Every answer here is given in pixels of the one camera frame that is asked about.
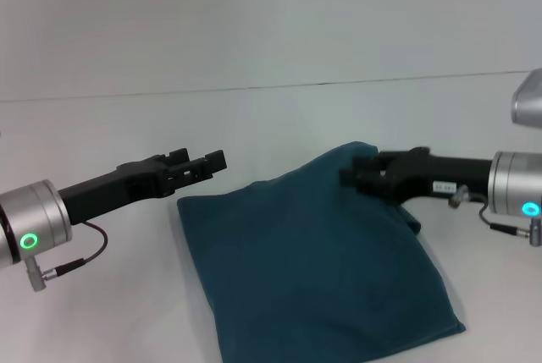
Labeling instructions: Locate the left wrist cable with connector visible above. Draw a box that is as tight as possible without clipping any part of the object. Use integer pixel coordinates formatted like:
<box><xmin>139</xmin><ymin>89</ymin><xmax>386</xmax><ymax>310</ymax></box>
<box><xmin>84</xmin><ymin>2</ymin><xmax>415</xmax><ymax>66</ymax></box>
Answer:
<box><xmin>24</xmin><ymin>221</ymin><xmax>110</xmax><ymax>293</ymax></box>

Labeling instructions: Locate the wrist cable with connector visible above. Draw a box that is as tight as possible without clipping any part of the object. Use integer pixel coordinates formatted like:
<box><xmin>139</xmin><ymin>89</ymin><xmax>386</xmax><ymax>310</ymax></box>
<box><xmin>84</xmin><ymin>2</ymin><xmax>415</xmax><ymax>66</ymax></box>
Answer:
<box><xmin>24</xmin><ymin>221</ymin><xmax>110</xmax><ymax>293</ymax></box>
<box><xmin>448</xmin><ymin>184</ymin><xmax>542</xmax><ymax>249</ymax></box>

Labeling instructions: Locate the right wrist cable with connector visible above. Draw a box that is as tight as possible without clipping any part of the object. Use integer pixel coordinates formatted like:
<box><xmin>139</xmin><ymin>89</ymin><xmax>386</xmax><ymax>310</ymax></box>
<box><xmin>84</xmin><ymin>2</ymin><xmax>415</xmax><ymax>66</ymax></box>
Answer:
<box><xmin>448</xmin><ymin>184</ymin><xmax>542</xmax><ymax>249</ymax></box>

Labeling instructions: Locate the teal t-shirt with FREE print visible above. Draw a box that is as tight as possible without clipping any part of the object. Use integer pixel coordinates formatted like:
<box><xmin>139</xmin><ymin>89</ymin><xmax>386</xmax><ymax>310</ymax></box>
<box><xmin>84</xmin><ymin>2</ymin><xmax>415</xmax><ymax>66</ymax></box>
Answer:
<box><xmin>176</xmin><ymin>140</ymin><xmax>467</xmax><ymax>363</ymax></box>

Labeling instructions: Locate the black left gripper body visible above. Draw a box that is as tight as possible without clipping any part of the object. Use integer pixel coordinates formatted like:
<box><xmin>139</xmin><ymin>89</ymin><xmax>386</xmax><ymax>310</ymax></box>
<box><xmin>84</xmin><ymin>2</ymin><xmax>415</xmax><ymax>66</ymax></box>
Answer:
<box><xmin>58</xmin><ymin>153</ymin><xmax>173</xmax><ymax>228</ymax></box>

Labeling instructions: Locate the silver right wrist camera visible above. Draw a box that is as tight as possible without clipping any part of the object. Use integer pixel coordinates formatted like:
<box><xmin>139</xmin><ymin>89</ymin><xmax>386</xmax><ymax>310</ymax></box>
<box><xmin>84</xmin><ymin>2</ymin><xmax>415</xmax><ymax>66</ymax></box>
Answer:
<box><xmin>511</xmin><ymin>68</ymin><xmax>542</xmax><ymax>130</ymax></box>

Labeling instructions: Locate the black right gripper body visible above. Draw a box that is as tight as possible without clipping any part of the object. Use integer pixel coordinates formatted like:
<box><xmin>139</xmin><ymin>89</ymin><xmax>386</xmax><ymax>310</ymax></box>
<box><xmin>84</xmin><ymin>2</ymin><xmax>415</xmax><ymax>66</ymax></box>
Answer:
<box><xmin>379</xmin><ymin>146</ymin><xmax>495</xmax><ymax>206</ymax></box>

